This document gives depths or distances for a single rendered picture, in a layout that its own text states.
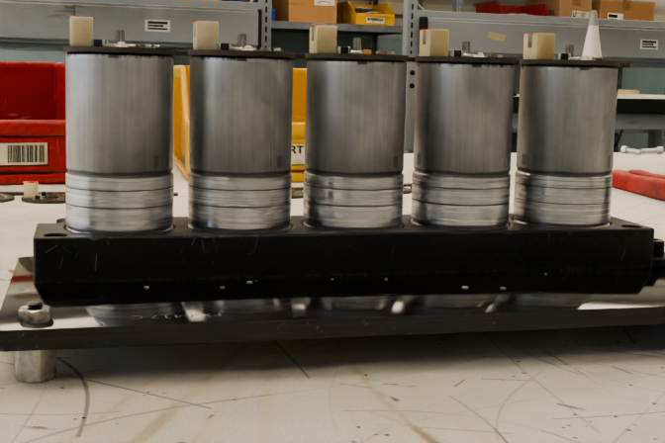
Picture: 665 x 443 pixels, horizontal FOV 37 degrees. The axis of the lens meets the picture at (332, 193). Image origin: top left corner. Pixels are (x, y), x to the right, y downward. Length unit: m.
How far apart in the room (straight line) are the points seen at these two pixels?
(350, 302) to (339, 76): 0.06
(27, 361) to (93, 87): 0.06
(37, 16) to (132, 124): 2.27
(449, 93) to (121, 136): 0.08
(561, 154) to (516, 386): 0.08
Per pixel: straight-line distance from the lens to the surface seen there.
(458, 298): 0.22
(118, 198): 0.23
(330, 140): 0.23
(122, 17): 2.52
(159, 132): 0.23
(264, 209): 0.23
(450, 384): 0.19
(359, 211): 0.23
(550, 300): 0.22
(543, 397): 0.19
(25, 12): 2.49
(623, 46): 3.06
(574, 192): 0.25
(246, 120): 0.23
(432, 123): 0.24
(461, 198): 0.24
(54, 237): 0.22
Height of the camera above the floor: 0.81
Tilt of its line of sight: 7 degrees down
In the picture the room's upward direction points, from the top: 1 degrees clockwise
